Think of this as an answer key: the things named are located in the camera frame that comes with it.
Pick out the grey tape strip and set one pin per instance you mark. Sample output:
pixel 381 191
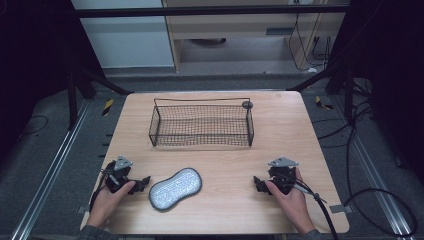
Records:
pixel 340 209
pixel 82 209

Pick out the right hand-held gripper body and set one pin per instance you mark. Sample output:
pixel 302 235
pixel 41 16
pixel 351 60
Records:
pixel 283 176

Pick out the aluminium floor rail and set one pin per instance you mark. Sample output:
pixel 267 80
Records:
pixel 376 180
pixel 50 173

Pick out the black curtain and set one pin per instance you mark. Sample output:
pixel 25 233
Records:
pixel 36 66
pixel 393 83

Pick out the person's right hand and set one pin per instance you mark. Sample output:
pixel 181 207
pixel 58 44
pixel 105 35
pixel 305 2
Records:
pixel 295 208

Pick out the black metal stand strut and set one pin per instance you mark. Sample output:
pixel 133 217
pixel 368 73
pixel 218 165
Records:
pixel 348 100
pixel 71 103

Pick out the grey oval scouring pad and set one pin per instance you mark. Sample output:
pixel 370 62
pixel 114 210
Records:
pixel 175 189

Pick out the black yellow striped tape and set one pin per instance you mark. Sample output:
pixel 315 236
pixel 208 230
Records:
pixel 107 106
pixel 323 104

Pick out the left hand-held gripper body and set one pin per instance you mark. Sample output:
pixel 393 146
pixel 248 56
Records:
pixel 116 178

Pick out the white plug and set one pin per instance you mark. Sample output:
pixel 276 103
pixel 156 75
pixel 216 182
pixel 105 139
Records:
pixel 311 70

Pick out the person's left hand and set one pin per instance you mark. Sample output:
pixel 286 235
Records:
pixel 106 205

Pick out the white cabinet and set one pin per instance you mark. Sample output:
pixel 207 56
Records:
pixel 126 40

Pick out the black horizontal frame bar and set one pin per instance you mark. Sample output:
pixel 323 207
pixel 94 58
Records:
pixel 200 11

